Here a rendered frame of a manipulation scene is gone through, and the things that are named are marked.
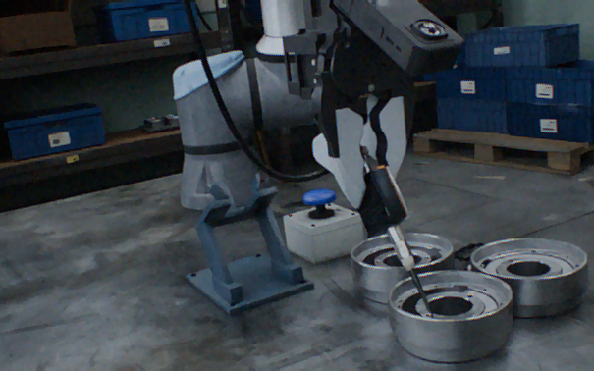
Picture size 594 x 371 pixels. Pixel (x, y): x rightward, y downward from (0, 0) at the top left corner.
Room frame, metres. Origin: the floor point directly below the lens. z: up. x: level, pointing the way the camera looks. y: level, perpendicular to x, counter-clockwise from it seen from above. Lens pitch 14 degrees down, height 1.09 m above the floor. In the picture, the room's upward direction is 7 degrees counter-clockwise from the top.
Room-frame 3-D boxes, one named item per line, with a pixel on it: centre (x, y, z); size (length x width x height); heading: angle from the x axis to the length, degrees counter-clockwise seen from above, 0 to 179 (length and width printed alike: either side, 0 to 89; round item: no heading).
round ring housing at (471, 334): (0.56, -0.12, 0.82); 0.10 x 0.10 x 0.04
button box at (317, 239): (0.82, -0.02, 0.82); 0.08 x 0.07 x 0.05; 27
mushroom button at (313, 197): (0.82, -0.03, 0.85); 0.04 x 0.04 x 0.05
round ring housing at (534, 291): (0.62, -0.21, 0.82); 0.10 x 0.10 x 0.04
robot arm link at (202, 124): (1.14, 0.11, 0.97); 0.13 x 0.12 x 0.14; 94
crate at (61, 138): (4.01, 1.34, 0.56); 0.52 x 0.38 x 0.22; 114
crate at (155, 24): (4.31, 0.76, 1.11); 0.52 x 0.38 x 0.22; 117
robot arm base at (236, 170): (1.14, 0.12, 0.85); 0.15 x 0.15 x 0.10
